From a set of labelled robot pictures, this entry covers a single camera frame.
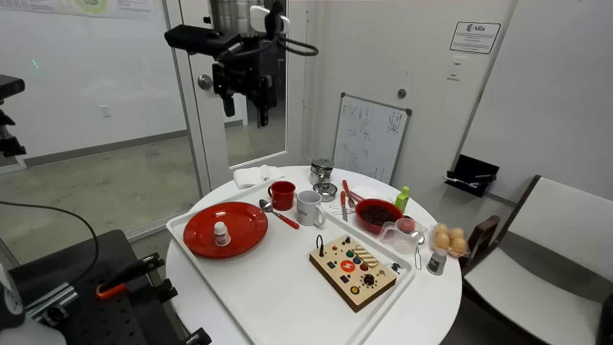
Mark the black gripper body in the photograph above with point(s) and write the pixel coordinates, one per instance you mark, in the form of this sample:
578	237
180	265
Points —
251	64

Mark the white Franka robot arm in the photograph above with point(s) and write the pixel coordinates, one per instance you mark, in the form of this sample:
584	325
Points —
230	12

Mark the red mug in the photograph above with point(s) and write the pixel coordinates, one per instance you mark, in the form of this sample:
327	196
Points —
281	194

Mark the white mug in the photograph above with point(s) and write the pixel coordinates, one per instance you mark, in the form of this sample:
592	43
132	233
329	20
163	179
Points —
308	208

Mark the small leaning whiteboard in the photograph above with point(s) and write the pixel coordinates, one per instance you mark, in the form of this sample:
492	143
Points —
369	137

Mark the red speckled plate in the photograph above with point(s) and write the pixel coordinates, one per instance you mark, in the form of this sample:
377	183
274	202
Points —
245	223

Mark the small white bottle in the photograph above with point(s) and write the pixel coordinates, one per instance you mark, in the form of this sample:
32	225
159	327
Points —
220	235

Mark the round door lock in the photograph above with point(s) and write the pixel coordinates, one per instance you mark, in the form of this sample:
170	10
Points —
400	93

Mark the red bowl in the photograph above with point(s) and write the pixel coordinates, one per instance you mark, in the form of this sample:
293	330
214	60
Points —
375	214

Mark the green bottle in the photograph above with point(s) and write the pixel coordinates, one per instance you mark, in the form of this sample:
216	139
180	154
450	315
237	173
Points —
402	200

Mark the white plastic tray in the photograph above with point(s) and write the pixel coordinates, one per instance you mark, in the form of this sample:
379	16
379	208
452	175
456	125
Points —
279	288

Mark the clear measuring cup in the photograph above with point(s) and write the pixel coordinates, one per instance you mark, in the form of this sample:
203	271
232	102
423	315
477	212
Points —
402	233

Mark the wooden busy board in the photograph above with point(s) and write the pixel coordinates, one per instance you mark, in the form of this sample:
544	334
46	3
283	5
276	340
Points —
354	275

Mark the tan egg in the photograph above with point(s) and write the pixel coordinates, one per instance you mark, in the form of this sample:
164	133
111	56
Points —
440	229
456	233
440	240

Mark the white paper sign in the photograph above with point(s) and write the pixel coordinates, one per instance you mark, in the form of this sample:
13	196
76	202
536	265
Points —
475	37

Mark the small grey timer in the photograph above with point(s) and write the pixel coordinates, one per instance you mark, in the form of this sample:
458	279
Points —
436	263

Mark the bread rolls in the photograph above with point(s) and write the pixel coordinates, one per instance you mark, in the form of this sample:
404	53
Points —
458	246

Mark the black breadboard table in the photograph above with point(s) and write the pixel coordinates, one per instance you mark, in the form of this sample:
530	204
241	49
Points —
95	319

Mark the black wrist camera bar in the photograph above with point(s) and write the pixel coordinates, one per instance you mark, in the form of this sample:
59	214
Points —
197	39

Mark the wall poster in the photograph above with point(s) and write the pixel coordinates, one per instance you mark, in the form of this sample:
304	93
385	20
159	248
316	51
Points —
88	7

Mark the black wall tray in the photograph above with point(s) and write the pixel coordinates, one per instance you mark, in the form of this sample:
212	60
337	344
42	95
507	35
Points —
471	173

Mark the black camera on tripod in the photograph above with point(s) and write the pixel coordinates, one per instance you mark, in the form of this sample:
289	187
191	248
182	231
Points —
9	87

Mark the white seat dark frame chair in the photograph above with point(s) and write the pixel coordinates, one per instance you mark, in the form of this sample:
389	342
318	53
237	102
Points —
548	281

